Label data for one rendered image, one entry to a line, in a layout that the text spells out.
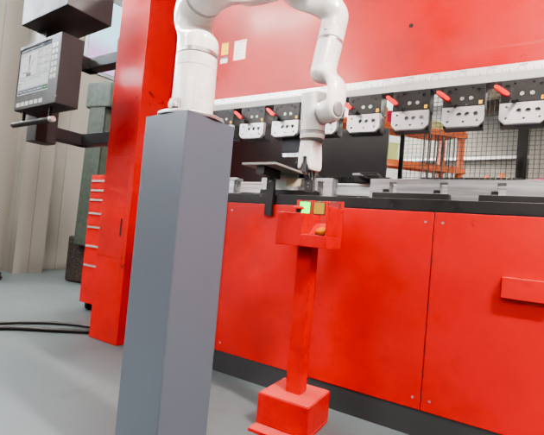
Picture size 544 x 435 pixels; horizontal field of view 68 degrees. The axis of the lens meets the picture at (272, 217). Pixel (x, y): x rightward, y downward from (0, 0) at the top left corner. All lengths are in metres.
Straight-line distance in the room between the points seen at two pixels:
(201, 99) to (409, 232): 0.92
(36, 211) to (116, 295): 2.91
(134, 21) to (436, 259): 2.09
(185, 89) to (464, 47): 1.15
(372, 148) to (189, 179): 1.51
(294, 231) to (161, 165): 0.57
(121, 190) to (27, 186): 2.81
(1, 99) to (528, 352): 5.16
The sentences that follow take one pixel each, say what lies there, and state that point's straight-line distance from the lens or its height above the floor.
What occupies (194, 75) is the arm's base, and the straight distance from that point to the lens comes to 1.20.
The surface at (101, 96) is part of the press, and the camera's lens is 4.57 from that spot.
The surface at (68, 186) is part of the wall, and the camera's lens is 5.63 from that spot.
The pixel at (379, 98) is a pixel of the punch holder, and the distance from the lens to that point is 1.89.
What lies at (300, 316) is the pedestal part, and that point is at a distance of 1.54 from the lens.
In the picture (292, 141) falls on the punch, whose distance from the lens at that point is 2.04.
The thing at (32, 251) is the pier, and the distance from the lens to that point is 5.24.
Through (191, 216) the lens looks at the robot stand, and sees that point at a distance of 1.10.
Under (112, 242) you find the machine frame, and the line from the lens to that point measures 2.47.
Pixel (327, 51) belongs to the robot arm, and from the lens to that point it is 1.47.
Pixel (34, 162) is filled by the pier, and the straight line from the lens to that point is 5.21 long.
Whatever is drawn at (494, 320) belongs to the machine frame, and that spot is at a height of 0.47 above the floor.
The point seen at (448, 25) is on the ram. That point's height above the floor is 1.59.
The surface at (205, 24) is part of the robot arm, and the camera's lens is 1.36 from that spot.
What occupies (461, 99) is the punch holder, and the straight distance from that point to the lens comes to 1.81.
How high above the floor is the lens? 0.71
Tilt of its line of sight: 2 degrees up
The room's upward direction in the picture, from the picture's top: 5 degrees clockwise
